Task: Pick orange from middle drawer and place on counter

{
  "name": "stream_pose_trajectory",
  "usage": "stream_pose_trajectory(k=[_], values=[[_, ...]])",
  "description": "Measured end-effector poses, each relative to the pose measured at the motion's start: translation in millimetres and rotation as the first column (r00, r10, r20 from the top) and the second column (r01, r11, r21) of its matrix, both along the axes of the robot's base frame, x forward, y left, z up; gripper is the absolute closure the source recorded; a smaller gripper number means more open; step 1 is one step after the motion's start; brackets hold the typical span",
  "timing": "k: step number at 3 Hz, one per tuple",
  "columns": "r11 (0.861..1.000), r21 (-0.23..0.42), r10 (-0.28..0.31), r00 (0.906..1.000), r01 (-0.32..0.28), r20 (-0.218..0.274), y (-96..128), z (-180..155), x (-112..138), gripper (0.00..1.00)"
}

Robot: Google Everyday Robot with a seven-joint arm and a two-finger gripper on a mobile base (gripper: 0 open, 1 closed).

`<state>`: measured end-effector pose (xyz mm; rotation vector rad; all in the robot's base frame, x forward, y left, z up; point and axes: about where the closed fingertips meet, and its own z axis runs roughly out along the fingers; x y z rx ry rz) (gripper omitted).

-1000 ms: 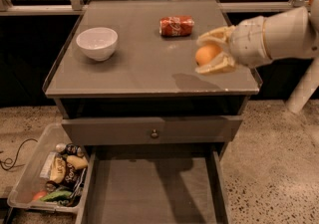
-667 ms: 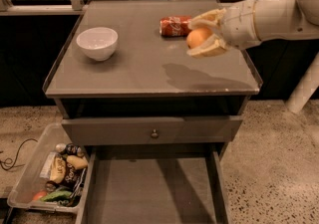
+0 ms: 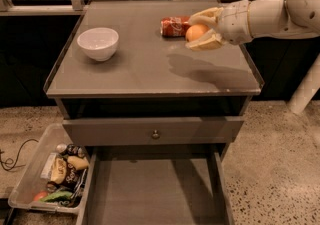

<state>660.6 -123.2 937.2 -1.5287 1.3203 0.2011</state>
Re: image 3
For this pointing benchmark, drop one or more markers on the clear plastic storage bin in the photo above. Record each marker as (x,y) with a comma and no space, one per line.
(36,175)

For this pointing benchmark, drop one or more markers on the open grey middle drawer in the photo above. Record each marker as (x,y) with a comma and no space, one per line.
(156,185)

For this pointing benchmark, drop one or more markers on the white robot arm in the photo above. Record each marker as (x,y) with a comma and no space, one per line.
(283,19)

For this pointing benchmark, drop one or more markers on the green snack packet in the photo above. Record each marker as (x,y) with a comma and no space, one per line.
(57,196)

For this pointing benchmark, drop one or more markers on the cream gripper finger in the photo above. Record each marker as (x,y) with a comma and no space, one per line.
(207,17)
(208,41)

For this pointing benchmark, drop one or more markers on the grey top drawer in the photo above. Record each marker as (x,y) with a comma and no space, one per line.
(138,131)

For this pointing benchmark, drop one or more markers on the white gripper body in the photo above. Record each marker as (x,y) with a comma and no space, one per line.
(234,21)

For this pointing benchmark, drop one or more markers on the grey drawer cabinet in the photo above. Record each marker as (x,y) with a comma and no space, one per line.
(149,76)

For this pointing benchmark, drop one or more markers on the yellow chip bag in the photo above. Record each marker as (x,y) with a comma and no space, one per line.
(78,163)

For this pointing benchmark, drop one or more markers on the orange fruit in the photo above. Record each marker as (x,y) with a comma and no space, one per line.
(195,32)

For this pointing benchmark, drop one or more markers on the dark can in bin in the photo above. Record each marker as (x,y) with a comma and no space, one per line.
(70,149)

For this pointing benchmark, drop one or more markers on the red cola can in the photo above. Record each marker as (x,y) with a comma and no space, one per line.
(174,26)

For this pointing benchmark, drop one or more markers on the white post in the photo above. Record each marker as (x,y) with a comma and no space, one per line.
(307,88)

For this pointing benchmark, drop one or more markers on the round brass drawer knob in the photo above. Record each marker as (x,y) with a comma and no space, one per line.
(155,134)

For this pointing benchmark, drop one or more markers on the brown snack bag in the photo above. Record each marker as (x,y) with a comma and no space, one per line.
(64,174)

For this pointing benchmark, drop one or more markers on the white ceramic bowl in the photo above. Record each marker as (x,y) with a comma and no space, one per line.
(99,44)

